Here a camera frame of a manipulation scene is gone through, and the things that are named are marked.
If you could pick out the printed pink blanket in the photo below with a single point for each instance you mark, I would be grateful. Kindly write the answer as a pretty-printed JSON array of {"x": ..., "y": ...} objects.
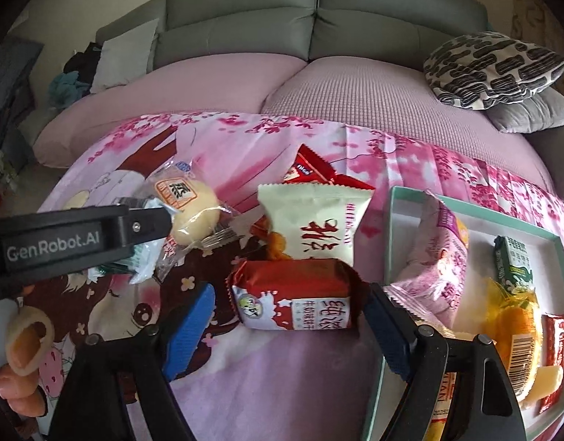
[{"x": 273, "y": 376}]

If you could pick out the person's left hand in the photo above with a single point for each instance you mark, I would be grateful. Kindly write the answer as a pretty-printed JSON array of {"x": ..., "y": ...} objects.
[{"x": 20, "y": 388}]

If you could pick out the yellow snack packet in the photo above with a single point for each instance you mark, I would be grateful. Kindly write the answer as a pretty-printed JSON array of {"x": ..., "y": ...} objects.
[{"x": 516, "y": 326}]

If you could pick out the dark grey pillow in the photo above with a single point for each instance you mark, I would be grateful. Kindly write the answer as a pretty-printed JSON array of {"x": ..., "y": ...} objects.
[{"x": 534, "y": 112}]

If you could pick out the green round cracker packet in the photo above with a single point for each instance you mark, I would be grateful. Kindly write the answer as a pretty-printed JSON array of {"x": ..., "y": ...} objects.
[{"x": 142, "y": 262}]

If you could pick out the green snack packet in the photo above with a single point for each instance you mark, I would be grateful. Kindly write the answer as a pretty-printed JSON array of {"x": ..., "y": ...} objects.
[{"x": 514, "y": 262}]

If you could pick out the black clothes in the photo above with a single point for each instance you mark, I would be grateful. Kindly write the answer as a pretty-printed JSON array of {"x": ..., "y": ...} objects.
[{"x": 82, "y": 59}]

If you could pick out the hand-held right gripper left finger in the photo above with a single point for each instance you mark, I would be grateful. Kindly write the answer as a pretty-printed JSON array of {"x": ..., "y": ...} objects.
[{"x": 190, "y": 330}]

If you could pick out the light grey pillow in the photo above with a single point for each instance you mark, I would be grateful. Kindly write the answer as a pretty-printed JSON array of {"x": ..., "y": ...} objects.
[{"x": 126, "y": 59}]

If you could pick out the clear bun packet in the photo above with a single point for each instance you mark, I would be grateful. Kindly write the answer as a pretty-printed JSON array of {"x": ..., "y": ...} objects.
[{"x": 190, "y": 211}]

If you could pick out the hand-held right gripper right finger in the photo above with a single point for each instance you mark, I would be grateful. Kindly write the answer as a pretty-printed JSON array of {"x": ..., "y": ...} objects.
[{"x": 387, "y": 330}]

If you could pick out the orange white snack packet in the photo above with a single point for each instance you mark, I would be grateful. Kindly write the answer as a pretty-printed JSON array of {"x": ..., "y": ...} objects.
[{"x": 440, "y": 418}]

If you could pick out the grey sofa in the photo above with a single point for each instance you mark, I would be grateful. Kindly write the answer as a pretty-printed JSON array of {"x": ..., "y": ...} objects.
[{"x": 245, "y": 23}]

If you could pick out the pink sofa cover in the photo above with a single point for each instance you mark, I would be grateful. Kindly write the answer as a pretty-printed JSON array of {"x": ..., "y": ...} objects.
[{"x": 355, "y": 92}]

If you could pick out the beige patterned curtain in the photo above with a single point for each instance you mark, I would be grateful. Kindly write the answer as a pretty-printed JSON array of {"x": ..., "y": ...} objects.
[{"x": 539, "y": 9}]

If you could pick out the red milk biscuit packet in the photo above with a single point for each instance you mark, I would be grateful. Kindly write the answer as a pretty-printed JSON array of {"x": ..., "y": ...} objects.
[{"x": 295, "y": 289}]

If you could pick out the teal rimmed white box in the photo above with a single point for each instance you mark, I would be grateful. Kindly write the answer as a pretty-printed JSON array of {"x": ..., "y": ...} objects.
[{"x": 474, "y": 220}]

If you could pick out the red snack packet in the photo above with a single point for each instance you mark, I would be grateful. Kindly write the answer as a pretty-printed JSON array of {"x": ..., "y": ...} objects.
[
  {"x": 316, "y": 170},
  {"x": 556, "y": 344}
]

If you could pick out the teal cloth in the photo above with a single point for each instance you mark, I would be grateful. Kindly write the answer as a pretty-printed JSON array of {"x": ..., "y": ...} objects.
[{"x": 68, "y": 89}]

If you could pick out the pink snack packet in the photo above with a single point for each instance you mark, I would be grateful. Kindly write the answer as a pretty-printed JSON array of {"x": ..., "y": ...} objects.
[{"x": 440, "y": 257}]

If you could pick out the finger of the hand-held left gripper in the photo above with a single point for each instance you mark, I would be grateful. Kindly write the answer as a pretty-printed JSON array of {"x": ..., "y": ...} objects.
[{"x": 149, "y": 225}]

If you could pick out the black white patterned pillow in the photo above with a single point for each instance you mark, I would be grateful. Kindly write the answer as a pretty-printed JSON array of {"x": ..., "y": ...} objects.
[{"x": 493, "y": 69}]

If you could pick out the dark panel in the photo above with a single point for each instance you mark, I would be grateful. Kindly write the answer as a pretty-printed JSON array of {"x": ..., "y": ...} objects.
[{"x": 11, "y": 101}]

